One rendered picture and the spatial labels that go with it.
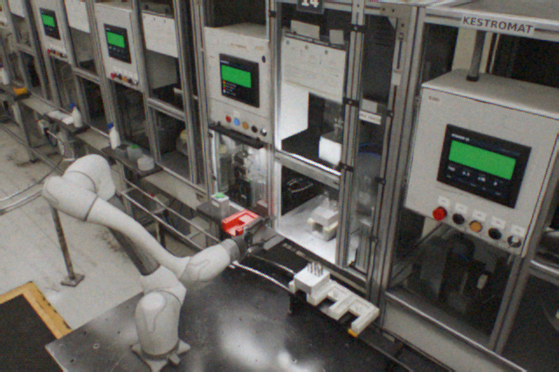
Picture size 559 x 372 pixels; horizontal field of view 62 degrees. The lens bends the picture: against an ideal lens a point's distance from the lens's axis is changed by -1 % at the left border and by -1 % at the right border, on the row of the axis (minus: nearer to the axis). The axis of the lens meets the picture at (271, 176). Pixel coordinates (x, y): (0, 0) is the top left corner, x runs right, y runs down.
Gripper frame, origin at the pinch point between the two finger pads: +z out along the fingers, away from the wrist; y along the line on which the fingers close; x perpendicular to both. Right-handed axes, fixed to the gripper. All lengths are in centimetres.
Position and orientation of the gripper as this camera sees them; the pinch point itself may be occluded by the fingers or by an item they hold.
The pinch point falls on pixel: (270, 227)
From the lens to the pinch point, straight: 199.0
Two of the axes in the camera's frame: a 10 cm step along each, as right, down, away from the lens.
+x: -7.1, -3.4, 6.2
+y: -0.1, -8.8, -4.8
